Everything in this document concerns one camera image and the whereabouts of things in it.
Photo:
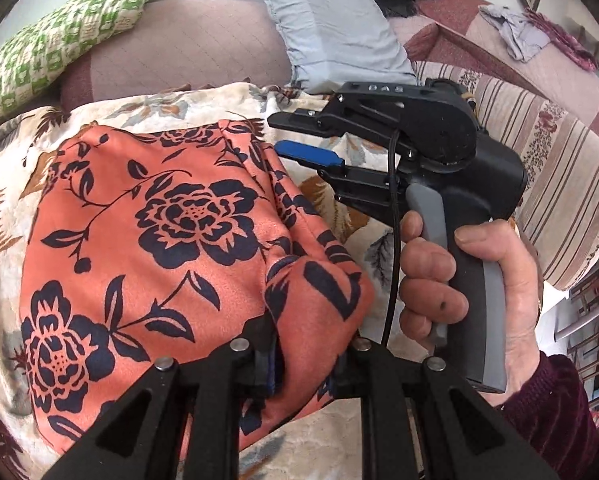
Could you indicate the person's right forearm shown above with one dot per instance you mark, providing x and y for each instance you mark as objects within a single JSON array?
[{"x": 554, "y": 420}]

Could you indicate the orange floral shirt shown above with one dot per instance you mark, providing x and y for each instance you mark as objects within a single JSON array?
[{"x": 154, "y": 270}]

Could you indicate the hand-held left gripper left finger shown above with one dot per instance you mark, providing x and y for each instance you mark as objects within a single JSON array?
[{"x": 262, "y": 360}]

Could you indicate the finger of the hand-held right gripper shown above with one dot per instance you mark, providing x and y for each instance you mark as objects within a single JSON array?
[
  {"x": 299, "y": 120},
  {"x": 304, "y": 152}
]

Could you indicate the pink sofa back cushion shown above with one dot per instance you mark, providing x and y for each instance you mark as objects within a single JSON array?
[{"x": 194, "y": 50}]

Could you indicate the pale grey crumpled cloth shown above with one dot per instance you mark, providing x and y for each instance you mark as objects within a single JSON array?
[{"x": 514, "y": 32}]

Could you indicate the pink quilted sofa cover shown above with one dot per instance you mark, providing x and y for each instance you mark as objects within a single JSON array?
[{"x": 459, "y": 35}]

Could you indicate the magenta patterned cloth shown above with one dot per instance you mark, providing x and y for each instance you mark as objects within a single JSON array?
[{"x": 569, "y": 42}]

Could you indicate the striped floral sofa cover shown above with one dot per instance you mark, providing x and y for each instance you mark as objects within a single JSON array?
[{"x": 554, "y": 170}]

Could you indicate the green checked pillow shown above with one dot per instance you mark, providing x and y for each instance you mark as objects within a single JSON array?
[{"x": 54, "y": 45}]

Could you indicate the grey-blue pillow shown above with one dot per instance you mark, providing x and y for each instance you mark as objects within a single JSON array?
[{"x": 329, "y": 20}]

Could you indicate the person's right hand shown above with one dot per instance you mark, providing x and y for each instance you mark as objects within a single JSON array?
[{"x": 522, "y": 300}]

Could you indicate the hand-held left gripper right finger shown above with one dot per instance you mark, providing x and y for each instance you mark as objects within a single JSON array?
[{"x": 347, "y": 380}]

